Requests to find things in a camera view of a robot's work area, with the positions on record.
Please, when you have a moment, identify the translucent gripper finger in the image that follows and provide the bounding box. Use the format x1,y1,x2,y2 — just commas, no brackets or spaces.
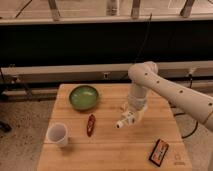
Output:
120,102,128,113
136,107,147,122

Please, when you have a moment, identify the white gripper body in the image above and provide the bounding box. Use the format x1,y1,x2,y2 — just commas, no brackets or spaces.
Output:
127,94,147,112

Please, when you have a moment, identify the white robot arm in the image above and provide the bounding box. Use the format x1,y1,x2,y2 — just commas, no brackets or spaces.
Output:
117,61,213,132

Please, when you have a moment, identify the red chili pepper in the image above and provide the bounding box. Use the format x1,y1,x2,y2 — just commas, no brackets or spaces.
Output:
87,114,96,137

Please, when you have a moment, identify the black orange card box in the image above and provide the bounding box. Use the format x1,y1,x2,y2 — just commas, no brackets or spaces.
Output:
149,139,169,167

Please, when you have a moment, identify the green ceramic bowl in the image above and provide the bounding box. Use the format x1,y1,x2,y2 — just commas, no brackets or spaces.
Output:
69,85,99,111

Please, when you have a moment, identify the white plastic cup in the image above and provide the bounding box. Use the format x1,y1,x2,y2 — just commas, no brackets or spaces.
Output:
46,123,68,148

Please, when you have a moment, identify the white baseboard rail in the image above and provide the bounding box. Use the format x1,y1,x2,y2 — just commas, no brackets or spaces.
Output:
0,61,213,84

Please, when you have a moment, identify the black floor cable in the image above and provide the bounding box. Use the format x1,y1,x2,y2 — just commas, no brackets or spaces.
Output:
173,112,199,140

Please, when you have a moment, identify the black hanging cable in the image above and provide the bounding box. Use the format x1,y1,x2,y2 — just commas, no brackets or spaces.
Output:
118,13,153,82

